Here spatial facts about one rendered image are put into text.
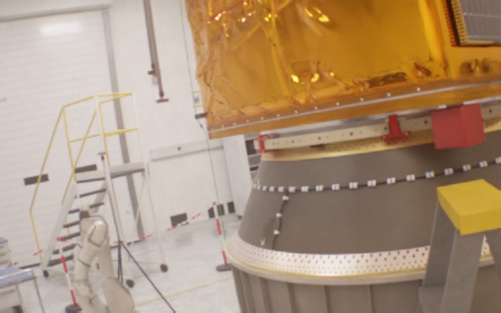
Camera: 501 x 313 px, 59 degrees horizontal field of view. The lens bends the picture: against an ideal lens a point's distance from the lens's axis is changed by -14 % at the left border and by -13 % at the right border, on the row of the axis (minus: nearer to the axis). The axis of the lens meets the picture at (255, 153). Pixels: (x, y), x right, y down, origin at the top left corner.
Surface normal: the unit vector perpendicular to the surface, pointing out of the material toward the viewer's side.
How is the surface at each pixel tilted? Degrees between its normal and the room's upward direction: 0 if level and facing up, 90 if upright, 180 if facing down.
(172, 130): 90
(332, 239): 62
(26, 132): 90
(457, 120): 90
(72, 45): 90
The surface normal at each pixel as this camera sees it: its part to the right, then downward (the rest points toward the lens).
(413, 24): -0.84, 0.17
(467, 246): -0.23, 0.04
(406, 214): -0.39, -0.36
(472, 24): 0.49, -0.04
